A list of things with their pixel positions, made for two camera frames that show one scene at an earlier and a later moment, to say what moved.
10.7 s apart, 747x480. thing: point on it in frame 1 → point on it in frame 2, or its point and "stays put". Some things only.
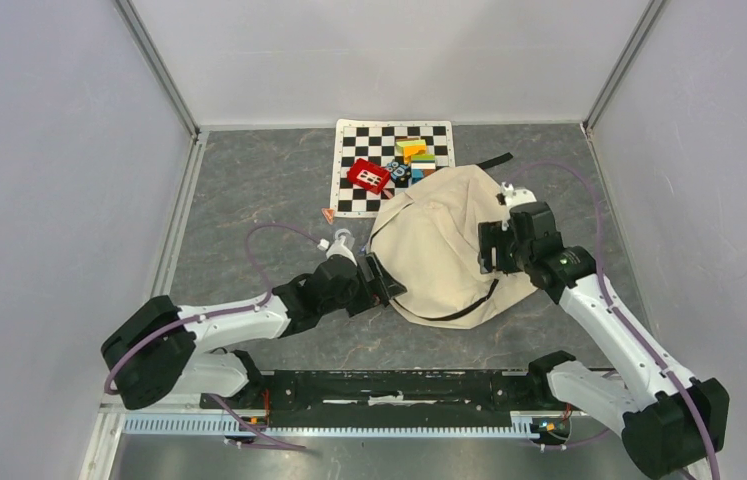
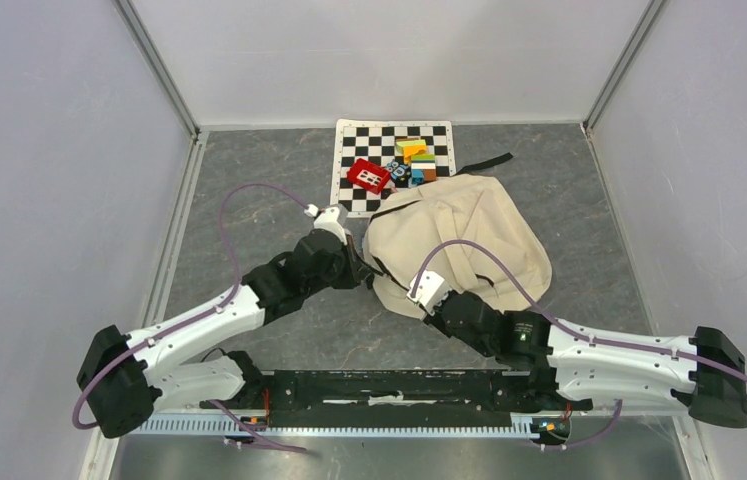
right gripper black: x=490 y=235 → x=435 y=321
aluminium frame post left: x=158 y=64 stays put
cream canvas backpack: x=426 y=236 stays put
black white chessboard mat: x=374 y=141 stays put
